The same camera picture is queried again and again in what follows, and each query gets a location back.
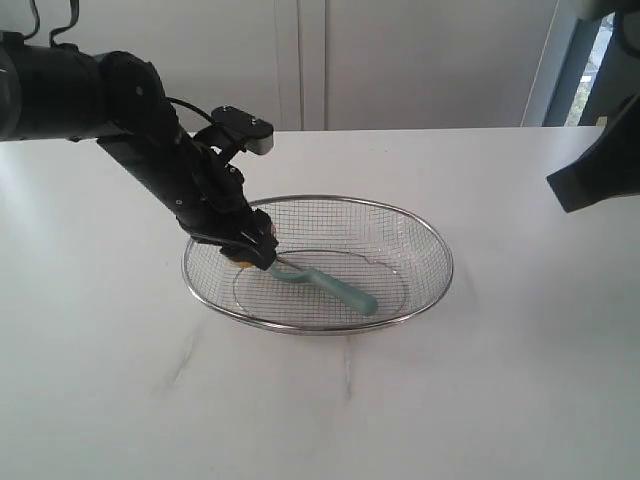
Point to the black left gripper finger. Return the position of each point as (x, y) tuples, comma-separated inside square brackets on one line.
[(609, 168)]

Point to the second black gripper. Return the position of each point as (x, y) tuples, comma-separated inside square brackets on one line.
[(210, 204)]

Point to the yellow lemon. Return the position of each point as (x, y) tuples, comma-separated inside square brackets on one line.
[(245, 264)]

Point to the teal handled peeler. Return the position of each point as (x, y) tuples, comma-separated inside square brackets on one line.
[(351, 296)]

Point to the second dark Piper robot arm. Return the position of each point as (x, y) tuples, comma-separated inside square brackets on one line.
[(118, 100)]

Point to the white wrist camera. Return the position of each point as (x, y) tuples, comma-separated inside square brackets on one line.
[(253, 133)]

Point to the steel wire mesh basket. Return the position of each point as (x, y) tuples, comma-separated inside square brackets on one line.
[(386, 252)]

